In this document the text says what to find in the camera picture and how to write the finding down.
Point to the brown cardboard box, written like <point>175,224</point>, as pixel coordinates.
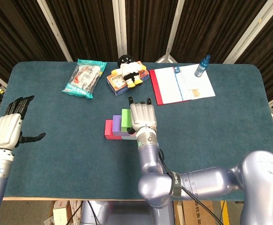
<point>197,213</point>

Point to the purple foam cube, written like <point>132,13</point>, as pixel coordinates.
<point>117,124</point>

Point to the light blue foam cube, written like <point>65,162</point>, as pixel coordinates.
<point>128,137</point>

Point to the teal felt table mat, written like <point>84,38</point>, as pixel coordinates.
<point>80,168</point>

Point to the penguin plush toy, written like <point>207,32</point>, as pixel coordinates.
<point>130,71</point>

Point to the teal snack bag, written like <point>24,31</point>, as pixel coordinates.
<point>84,78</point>

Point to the blue cardboard box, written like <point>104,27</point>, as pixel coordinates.
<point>117,85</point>

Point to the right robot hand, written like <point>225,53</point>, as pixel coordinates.
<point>142,116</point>

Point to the green foam cube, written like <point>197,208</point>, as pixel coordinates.
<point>126,118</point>

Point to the red foam cube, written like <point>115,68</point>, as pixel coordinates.
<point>109,130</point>

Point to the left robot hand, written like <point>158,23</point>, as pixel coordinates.
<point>6,132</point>

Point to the blue spray bottle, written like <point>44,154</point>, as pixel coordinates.
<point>200,69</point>

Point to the white carton box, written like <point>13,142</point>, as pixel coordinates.
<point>60,214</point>

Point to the lavender robot torso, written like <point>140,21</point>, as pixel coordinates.
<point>103,213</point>

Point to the open red folder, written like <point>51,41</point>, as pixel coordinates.
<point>185,86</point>

